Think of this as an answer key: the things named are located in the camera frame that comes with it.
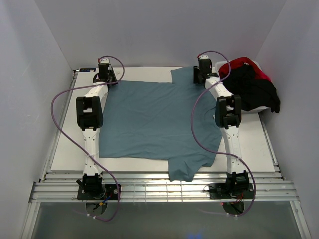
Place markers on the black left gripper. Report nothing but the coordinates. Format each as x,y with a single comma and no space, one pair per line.
113,73

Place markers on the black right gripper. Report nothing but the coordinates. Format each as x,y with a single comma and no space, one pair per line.
196,70

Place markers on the blue t shirt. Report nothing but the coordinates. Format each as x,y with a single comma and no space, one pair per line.
162,121

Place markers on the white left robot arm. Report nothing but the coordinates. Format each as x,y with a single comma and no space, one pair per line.
89,110

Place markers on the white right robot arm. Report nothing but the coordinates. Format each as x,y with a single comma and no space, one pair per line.
227,118

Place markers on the blue label sticker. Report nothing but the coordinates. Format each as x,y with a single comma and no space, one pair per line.
87,70

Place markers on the red t shirt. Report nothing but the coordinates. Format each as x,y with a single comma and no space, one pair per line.
239,62

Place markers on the black t shirt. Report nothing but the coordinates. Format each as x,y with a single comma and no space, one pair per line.
253,92

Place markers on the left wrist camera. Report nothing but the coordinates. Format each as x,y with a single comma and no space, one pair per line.
103,60

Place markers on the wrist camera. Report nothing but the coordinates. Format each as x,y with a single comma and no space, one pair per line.
203,58
103,60

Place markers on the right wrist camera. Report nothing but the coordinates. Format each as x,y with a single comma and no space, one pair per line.
203,58

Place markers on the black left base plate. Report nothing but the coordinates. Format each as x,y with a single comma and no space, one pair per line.
110,192

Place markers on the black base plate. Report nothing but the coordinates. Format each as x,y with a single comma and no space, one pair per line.
222,191
110,192

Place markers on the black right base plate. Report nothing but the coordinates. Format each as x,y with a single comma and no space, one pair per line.
222,191

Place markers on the aluminium frame rail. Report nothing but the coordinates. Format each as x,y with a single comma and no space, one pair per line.
156,187

